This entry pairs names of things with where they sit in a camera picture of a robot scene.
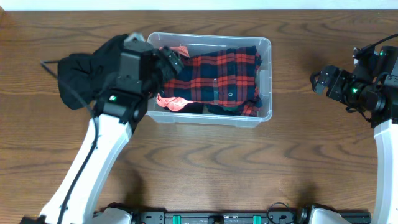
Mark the pink shirt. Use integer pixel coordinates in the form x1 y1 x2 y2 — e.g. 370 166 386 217
156 46 193 111

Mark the red navy plaid shirt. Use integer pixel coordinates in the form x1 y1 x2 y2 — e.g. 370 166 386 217
158 46 262 117

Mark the black hooded garment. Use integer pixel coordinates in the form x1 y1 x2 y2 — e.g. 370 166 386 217
57 34 128 110

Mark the navy garment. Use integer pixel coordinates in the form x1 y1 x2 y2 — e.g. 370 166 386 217
206 105 240 116

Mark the green garment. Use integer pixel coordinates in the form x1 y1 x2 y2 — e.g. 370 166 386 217
223 106 240 111

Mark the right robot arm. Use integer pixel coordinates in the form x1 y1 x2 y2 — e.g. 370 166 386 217
310 45 397 223

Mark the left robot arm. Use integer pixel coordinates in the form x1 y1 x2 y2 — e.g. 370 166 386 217
22 34 183 223

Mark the clear plastic storage bin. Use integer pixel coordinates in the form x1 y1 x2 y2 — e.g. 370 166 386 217
146 32 272 128

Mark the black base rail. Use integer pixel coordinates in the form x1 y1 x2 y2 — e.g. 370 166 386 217
93 202 373 224

